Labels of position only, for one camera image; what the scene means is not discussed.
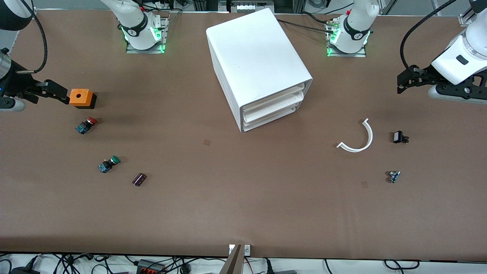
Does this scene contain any brown wooden post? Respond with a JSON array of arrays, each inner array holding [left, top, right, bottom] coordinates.
[[220, 244, 244, 274]]

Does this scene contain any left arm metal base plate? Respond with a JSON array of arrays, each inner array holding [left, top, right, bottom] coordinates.
[[326, 19, 368, 58]]

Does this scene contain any white plastic drawer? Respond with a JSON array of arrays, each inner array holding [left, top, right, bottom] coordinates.
[[243, 100, 304, 124], [243, 108, 298, 132], [241, 86, 306, 115]]

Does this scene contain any black looped cable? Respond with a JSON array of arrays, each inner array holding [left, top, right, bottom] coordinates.
[[384, 260, 420, 271]]

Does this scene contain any white drawer cabinet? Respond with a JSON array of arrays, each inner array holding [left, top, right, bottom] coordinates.
[[206, 8, 314, 133]]

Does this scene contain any white curved plastic clip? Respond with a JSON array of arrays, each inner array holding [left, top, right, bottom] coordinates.
[[336, 118, 374, 153]]

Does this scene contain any orange box with hole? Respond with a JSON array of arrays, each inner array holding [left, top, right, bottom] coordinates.
[[68, 89, 97, 110]]

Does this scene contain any black power strip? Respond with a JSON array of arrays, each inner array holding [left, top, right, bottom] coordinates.
[[136, 259, 167, 274]]

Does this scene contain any white table edge bracket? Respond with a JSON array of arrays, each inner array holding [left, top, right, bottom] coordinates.
[[228, 244, 251, 256]]

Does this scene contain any grey device with connectors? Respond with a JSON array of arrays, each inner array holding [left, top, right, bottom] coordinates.
[[219, 0, 275, 14]]

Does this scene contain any black cable on table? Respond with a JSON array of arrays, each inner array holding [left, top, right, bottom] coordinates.
[[277, 18, 336, 33]]

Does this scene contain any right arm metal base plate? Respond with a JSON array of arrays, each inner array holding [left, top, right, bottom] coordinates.
[[126, 15, 170, 54]]

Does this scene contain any green push button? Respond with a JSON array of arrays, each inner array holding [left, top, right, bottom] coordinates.
[[98, 155, 121, 174]]

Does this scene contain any red push button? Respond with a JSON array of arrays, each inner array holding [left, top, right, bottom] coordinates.
[[75, 117, 98, 135]]

